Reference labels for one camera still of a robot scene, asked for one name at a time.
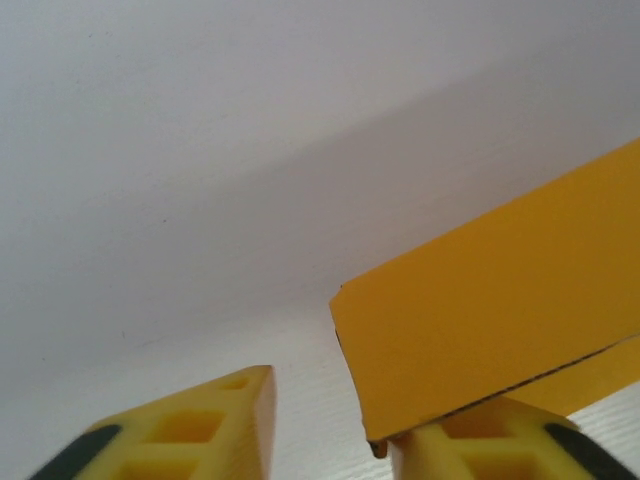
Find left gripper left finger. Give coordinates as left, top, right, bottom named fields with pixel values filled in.
left=27, top=363, right=278, bottom=480

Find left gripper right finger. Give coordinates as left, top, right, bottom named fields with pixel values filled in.
left=389, top=394, right=640, bottom=480

